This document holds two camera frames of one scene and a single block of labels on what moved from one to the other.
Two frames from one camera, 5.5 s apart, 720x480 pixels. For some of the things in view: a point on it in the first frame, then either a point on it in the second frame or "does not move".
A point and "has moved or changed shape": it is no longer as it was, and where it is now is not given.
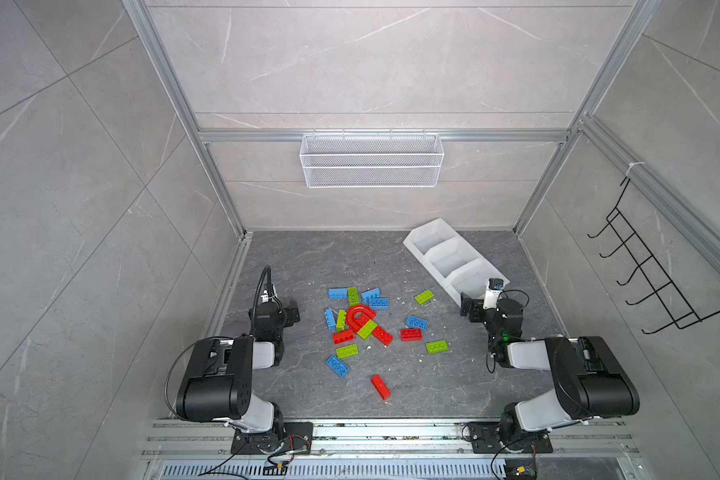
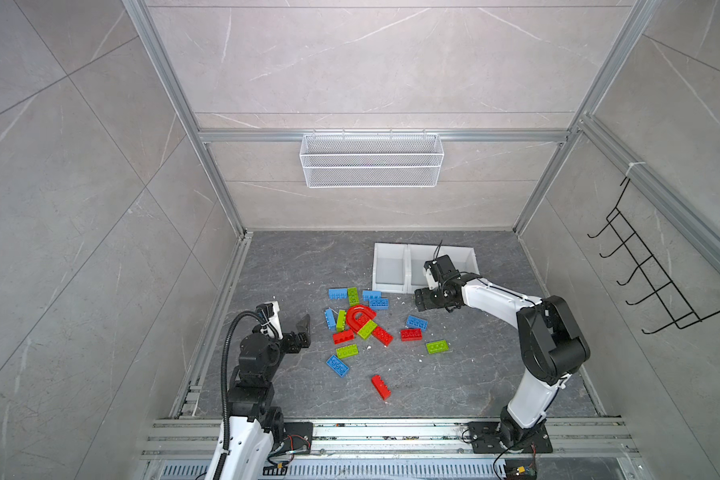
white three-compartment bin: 457,266 has moved or changed shape
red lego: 382,336 does not move
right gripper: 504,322 → 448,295
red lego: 411,334 does not move
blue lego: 416,323 does not move
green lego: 437,346 does not move
